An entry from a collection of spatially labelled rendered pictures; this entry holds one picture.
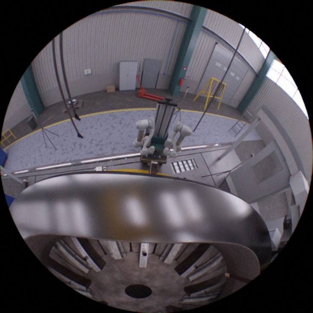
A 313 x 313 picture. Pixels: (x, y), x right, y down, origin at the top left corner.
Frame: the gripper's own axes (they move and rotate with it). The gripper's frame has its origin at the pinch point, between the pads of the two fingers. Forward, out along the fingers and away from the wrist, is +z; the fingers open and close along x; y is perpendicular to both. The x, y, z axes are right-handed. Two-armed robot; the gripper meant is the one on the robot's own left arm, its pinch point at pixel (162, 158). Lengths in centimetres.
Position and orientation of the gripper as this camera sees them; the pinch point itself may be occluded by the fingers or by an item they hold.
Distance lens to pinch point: 224.9
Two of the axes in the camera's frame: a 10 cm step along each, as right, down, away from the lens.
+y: 0.1, 8.5, -5.3
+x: 9.8, 0.9, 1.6
